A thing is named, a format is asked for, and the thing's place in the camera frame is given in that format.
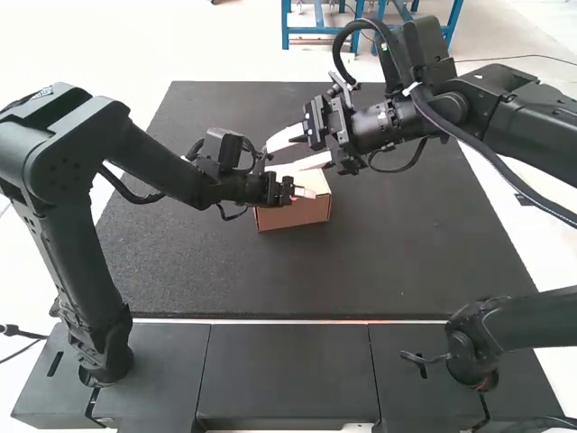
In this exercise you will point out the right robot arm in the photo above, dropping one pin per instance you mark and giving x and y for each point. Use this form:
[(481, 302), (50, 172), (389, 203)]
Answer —
[(518, 113)]

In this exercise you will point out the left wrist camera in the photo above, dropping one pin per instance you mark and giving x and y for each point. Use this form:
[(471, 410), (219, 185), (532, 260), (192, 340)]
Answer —
[(225, 149)]

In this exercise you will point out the dark base panel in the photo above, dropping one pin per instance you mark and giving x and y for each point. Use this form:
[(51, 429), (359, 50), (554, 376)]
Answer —
[(158, 361), (288, 370), (405, 397)]

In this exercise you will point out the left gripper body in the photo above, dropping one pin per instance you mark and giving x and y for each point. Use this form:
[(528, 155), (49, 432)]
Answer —
[(279, 194)]

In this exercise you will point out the blue frame workbench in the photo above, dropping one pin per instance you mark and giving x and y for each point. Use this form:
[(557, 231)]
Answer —
[(453, 22), (315, 31)]

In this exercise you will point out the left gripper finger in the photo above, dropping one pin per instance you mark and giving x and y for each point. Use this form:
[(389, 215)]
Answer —
[(307, 193)]

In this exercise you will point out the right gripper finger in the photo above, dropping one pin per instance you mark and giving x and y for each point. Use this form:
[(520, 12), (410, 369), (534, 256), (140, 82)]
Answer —
[(320, 160), (286, 137)]

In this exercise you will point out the cardboard box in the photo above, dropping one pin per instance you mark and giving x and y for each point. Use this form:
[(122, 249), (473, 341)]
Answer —
[(293, 216)]

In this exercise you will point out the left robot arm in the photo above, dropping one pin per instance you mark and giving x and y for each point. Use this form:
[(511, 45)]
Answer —
[(67, 158)]

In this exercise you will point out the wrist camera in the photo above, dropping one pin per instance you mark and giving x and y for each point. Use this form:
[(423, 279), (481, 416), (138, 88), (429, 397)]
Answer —
[(225, 149), (341, 90)]

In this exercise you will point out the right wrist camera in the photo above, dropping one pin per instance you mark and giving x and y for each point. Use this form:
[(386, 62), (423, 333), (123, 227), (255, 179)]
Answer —
[(341, 90)]

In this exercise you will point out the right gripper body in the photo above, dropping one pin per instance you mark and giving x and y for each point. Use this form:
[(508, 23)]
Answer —
[(324, 124)]

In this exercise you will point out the black mat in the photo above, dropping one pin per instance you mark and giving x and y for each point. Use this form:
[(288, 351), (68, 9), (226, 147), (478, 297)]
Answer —
[(315, 270)]

